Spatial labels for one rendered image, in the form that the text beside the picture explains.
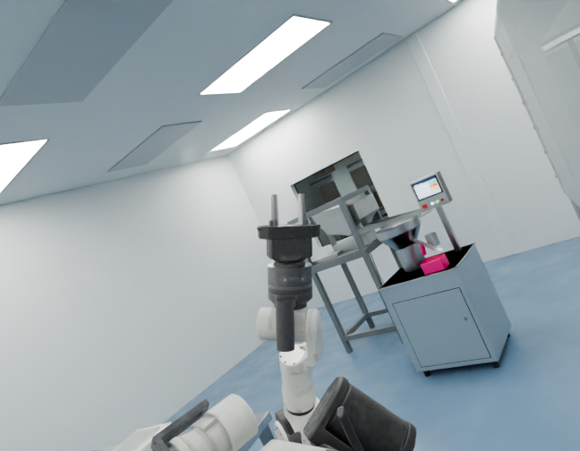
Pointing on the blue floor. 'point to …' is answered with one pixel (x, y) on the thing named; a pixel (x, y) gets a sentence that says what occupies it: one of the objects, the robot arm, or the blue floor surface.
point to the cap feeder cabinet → (448, 313)
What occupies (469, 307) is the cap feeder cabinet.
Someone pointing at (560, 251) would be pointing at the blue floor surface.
